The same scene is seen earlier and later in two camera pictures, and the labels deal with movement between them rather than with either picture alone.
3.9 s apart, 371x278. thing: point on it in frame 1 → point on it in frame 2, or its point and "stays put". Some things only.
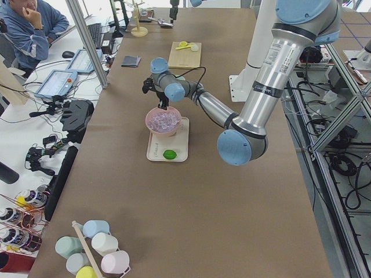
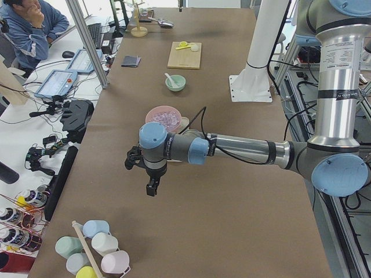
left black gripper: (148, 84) → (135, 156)
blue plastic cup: (90, 227) stays put
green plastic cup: (66, 246) stays put
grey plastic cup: (76, 261) stays put
